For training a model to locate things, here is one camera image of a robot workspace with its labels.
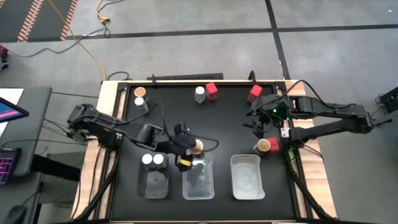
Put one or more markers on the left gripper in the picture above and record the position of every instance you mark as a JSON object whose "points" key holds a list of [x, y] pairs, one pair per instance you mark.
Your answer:
{"points": [[183, 144]]}

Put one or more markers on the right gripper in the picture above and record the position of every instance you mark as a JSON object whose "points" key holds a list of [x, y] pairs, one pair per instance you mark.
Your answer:
{"points": [[269, 107]]}

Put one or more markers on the gold lid nori jar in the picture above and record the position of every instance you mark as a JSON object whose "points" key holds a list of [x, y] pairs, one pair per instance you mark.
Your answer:
{"points": [[198, 145]]}

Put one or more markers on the brown lid spice jar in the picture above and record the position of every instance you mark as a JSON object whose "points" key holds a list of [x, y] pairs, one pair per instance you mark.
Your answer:
{"points": [[263, 145], [140, 92]]}

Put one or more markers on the white cap spice jar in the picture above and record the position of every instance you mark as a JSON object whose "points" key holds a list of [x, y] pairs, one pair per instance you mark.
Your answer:
{"points": [[147, 159], [200, 91], [158, 159], [139, 101]]}

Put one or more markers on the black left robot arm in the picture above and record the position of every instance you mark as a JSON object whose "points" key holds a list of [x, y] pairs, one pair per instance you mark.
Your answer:
{"points": [[102, 123]]}

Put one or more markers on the black table mat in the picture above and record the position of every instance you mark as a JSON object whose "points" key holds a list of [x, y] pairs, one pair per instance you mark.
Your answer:
{"points": [[227, 109]]}

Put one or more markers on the black table clamp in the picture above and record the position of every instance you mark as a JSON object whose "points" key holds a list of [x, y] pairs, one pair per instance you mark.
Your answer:
{"points": [[252, 77], [152, 79]]}

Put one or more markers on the smoky clear plastic bin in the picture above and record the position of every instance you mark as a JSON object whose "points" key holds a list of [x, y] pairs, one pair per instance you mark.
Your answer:
{"points": [[152, 186]]}

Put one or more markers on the white plastic bin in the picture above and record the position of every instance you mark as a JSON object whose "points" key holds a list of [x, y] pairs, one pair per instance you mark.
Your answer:
{"points": [[247, 186]]}

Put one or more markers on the black flat beam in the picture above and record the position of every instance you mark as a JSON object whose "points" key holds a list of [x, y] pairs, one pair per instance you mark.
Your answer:
{"points": [[56, 168]]}

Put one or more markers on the grey desk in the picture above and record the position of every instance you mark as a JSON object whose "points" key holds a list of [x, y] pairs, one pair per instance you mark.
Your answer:
{"points": [[38, 93]]}

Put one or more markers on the backlit keyboard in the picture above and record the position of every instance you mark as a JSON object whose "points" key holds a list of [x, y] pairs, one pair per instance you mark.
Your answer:
{"points": [[9, 165]]}

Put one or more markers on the monitor with pink screen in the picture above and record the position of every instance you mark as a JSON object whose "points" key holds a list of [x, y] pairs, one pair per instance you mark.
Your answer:
{"points": [[11, 111]]}

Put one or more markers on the white paper sheet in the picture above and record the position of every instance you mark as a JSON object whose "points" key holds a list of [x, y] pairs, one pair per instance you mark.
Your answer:
{"points": [[12, 93]]}

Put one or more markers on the black mat orange stripes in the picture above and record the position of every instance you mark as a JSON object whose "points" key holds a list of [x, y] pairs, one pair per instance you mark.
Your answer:
{"points": [[53, 15]]}

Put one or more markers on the black computer mouse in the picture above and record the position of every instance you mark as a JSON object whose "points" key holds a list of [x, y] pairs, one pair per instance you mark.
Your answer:
{"points": [[14, 215]]}

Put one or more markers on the red black device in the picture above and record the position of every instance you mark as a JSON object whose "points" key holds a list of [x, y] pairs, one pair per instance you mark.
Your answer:
{"points": [[3, 51]]}

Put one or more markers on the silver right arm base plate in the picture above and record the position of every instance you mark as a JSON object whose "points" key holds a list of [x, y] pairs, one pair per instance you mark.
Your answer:
{"points": [[286, 132]]}

